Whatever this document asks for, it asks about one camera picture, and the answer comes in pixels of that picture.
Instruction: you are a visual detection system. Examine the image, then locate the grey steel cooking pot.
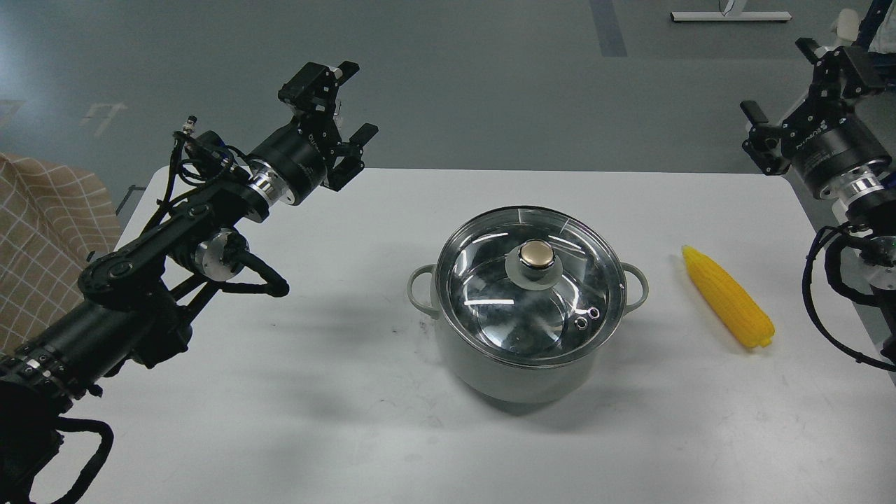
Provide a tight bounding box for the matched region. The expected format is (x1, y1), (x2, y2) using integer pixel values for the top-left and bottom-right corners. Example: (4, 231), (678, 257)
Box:
(406, 205), (650, 405)

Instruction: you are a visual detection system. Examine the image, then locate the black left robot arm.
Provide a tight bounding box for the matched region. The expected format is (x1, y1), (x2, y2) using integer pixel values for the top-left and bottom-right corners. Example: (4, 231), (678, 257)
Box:
(2, 61), (378, 503)

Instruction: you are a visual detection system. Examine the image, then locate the white office chair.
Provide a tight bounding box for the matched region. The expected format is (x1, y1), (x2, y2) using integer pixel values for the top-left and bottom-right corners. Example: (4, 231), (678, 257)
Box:
(831, 1), (895, 55)

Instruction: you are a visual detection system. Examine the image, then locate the glass pot lid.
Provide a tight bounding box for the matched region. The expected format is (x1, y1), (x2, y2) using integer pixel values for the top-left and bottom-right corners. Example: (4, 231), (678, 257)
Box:
(431, 205), (643, 368)

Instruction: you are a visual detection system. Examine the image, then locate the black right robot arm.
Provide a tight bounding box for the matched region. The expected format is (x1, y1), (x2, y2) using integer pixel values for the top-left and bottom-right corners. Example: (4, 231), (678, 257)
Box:
(740, 38), (895, 372)

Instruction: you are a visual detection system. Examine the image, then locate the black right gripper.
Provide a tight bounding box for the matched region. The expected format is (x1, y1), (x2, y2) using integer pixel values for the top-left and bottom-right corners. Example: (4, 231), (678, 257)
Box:
(740, 37), (892, 199)

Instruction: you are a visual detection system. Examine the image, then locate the white desk leg base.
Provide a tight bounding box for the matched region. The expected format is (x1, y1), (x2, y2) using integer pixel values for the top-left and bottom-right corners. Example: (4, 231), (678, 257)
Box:
(669, 1), (793, 23)

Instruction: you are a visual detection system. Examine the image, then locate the beige checkered cloth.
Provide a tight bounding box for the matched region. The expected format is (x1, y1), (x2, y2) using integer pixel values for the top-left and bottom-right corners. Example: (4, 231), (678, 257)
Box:
(1, 153), (121, 352)

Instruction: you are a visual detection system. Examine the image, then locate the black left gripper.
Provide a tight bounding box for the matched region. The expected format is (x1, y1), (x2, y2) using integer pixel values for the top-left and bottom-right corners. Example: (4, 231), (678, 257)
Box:
(247, 61), (379, 207)

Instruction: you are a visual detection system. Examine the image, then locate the yellow corn cob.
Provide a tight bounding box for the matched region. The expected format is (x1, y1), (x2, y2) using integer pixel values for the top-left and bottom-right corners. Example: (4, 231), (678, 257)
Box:
(682, 245), (776, 349)

